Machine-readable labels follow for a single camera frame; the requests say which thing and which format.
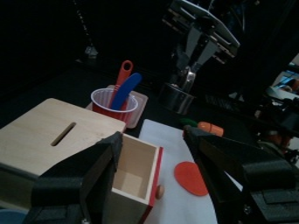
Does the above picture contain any white cutting board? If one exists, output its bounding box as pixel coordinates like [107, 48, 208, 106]
[138, 118, 244, 224]

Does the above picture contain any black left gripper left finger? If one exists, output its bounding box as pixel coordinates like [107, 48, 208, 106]
[23, 130, 124, 224]

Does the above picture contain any red plastic cup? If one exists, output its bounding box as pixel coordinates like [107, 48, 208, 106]
[89, 87, 139, 123]

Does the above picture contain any flat orange dough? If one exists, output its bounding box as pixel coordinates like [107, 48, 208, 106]
[172, 161, 211, 197]

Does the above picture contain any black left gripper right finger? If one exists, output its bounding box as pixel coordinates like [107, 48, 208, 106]
[182, 125, 299, 224]

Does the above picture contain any wooden drawer with red front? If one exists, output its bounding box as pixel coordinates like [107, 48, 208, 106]
[101, 132, 166, 224]

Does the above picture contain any toy carrot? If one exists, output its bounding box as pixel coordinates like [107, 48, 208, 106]
[179, 117, 226, 137]

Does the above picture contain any clear plastic container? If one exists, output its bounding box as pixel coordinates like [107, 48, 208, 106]
[85, 84, 150, 130]

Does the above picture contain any blue bowl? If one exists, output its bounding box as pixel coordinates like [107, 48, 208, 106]
[0, 208, 28, 224]

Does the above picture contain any wooden box with slot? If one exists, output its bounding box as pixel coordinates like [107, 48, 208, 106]
[0, 97, 127, 211]

